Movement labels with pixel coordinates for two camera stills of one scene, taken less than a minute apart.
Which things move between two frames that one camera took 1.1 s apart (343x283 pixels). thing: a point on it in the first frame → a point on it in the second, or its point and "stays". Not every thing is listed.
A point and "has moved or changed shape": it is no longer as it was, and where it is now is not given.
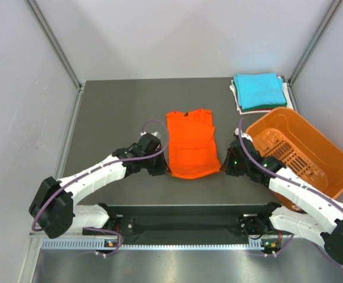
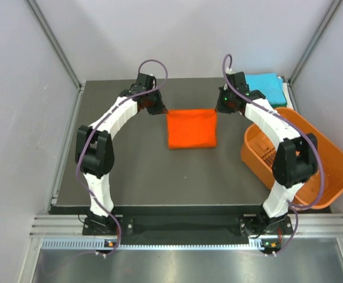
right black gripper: [226, 168] → [219, 107]
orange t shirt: [193, 151] has moved or changed shape
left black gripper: [162, 168] → [159, 108]
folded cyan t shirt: [260, 89] stays
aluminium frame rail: [54, 43] stays
